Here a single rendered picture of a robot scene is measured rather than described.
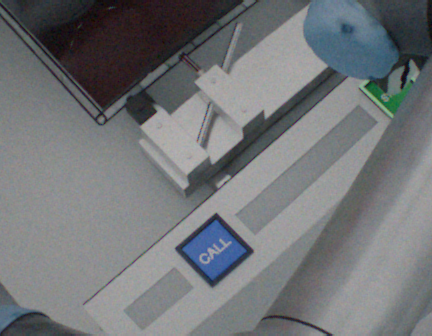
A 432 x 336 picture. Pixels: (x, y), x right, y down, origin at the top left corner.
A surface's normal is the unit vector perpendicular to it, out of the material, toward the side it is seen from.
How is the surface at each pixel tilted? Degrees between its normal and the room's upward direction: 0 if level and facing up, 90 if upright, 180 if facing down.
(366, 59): 90
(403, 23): 66
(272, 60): 0
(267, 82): 0
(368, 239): 18
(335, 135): 0
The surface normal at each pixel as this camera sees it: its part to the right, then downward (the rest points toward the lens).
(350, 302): 0.03, -0.53
